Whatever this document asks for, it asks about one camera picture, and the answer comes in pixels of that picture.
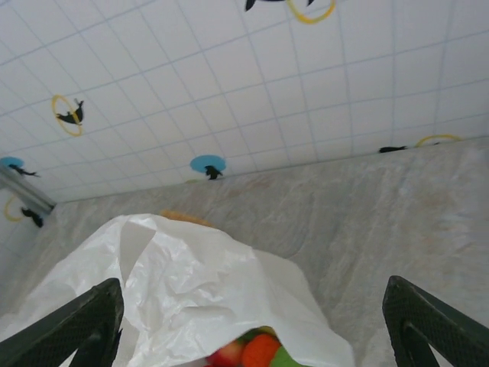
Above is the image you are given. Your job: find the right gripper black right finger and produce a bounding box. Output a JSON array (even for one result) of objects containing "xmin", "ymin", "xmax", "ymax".
[{"xmin": 382, "ymin": 274, "xmax": 489, "ymax": 367}]

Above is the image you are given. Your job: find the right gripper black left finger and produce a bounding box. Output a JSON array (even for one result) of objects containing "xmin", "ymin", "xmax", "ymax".
[{"xmin": 0, "ymin": 278, "xmax": 125, "ymax": 367}]

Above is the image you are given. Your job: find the white translucent plastic bag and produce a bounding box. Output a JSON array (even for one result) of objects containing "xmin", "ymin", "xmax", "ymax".
[{"xmin": 0, "ymin": 213, "xmax": 356, "ymax": 367}]

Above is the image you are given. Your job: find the green toy apple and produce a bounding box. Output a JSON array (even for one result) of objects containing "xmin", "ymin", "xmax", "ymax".
[{"xmin": 273, "ymin": 346, "xmax": 303, "ymax": 367}]

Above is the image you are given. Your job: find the red toy apple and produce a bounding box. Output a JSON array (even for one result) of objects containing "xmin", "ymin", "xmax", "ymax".
[{"xmin": 206, "ymin": 339, "xmax": 248, "ymax": 367}]

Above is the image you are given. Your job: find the orange toy fruit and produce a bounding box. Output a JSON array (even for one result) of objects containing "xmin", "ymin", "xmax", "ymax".
[{"xmin": 241, "ymin": 333, "xmax": 283, "ymax": 367}]

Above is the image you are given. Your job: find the yellow green toy pear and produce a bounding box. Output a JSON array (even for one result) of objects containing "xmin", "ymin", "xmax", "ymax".
[{"xmin": 235, "ymin": 325, "xmax": 277, "ymax": 343}]

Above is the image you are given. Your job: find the woven fan-shaped tray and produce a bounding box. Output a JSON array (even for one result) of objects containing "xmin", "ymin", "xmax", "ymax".
[{"xmin": 160, "ymin": 209, "xmax": 213, "ymax": 227}]

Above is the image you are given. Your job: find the blue circle fish sticker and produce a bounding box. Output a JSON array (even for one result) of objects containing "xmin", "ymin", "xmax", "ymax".
[{"xmin": 0, "ymin": 156, "xmax": 41, "ymax": 179}]

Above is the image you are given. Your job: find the blue circle penguin sticker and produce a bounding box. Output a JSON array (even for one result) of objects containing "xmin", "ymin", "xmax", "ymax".
[{"xmin": 189, "ymin": 154, "xmax": 227, "ymax": 181}]

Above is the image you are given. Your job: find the yellow ring black animal sticker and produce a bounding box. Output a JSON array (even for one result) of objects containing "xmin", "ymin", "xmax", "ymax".
[{"xmin": 3, "ymin": 194, "xmax": 45, "ymax": 229}]

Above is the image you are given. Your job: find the aluminium corner post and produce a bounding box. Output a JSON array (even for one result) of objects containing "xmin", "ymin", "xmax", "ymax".
[{"xmin": 0, "ymin": 166, "xmax": 57, "ymax": 215}]

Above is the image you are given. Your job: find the small dolphin yellow ring sticker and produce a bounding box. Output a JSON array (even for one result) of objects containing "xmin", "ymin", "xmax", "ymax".
[{"xmin": 51, "ymin": 94, "xmax": 86, "ymax": 138}]

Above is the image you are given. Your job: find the large dolphin yellow ring sticker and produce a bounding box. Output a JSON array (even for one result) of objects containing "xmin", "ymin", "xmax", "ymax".
[{"xmin": 244, "ymin": 0, "xmax": 337, "ymax": 25}]

